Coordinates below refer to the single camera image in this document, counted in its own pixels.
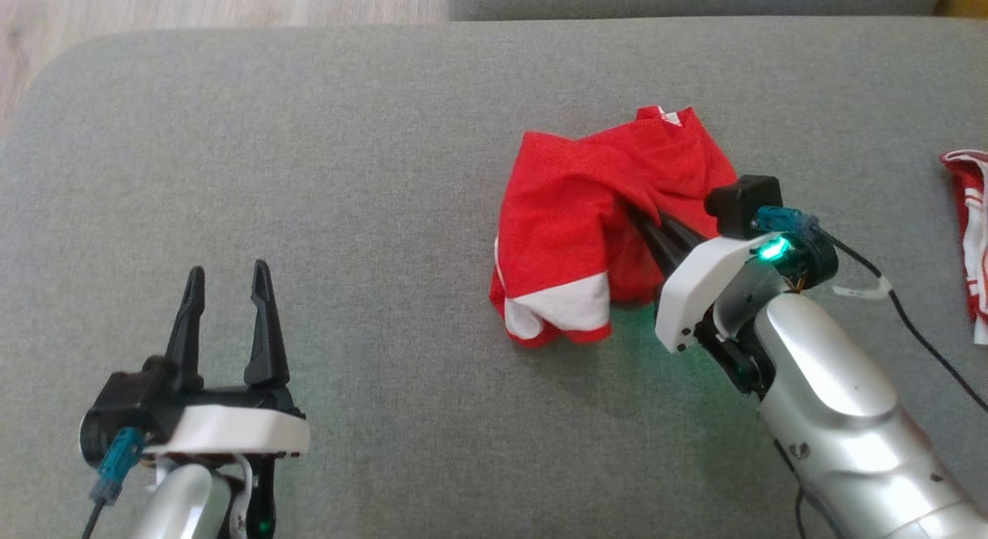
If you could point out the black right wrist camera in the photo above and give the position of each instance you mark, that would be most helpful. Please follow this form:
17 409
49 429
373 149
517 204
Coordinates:
741 203

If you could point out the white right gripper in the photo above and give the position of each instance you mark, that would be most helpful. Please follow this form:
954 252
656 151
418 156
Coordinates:
695 284

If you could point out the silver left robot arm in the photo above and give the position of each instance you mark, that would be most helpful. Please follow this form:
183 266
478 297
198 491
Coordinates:
177 508

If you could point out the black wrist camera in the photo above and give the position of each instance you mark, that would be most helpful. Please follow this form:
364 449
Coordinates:
741 203
123 404

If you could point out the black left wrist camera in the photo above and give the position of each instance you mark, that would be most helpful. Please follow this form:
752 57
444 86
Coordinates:
123 404

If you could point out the red white shorts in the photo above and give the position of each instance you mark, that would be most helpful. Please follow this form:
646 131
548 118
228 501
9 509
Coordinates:
563 222

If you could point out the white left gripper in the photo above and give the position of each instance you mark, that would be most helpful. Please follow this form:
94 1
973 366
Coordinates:
231 431

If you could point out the red white striped jersey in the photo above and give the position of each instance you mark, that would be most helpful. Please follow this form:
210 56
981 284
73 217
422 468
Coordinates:
974 238

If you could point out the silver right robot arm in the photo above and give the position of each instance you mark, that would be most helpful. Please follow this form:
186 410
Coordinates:
834 400

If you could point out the grey fabric sofa seat cushion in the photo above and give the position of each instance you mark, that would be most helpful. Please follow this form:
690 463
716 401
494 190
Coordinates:
386 215

